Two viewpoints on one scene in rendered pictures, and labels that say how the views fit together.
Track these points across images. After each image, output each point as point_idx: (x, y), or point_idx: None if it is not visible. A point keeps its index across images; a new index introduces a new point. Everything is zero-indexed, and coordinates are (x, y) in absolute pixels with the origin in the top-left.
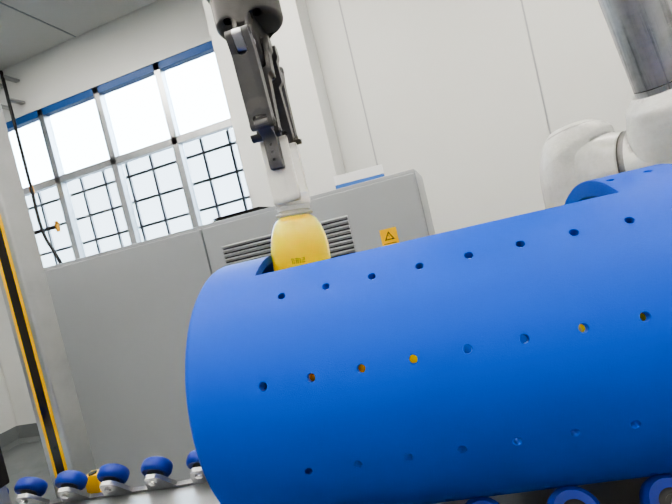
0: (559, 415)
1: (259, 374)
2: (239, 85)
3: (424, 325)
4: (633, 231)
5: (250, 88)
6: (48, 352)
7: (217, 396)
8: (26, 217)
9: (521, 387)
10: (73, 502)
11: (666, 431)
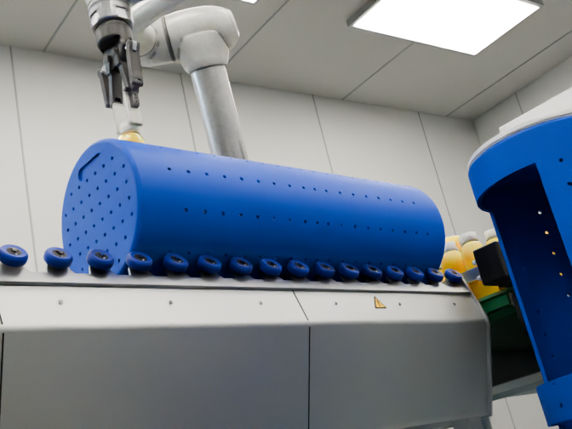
0: (270, 208)
1: (166, 164)
2: (130, 62)
3: (225, 168)
4: (280, 168)
5: (135, 65)
6: None
7: (149, 166)
8: None
9: (259, 195)
10: None
11: (297, 225)
